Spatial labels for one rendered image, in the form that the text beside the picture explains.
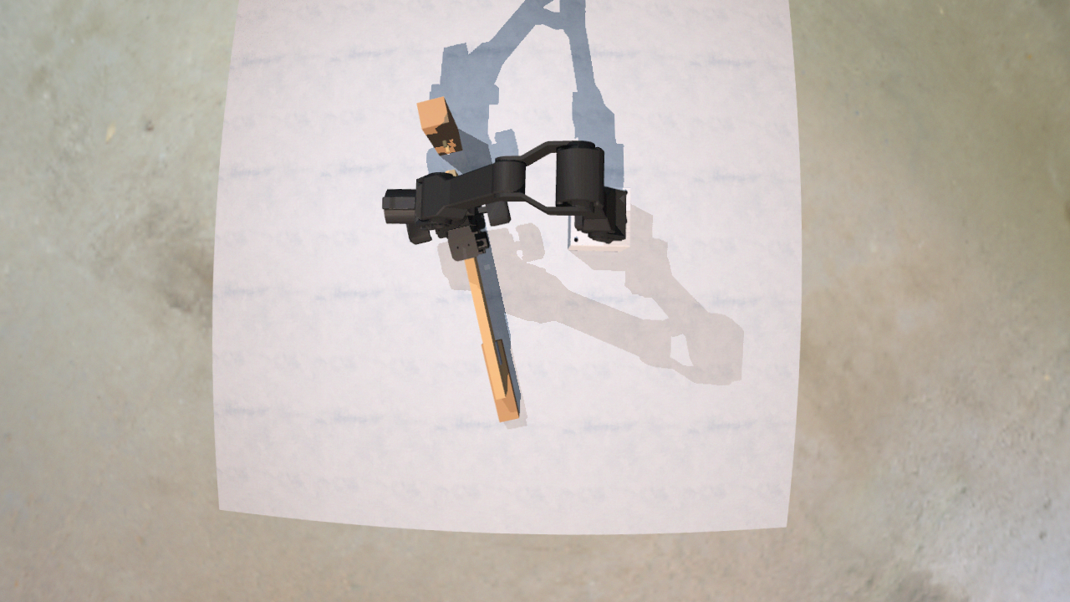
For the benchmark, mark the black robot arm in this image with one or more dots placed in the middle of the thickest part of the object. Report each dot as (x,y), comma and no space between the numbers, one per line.
(443,200)

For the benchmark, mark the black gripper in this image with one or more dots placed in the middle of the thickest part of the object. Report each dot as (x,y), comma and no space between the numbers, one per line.
(498,214)

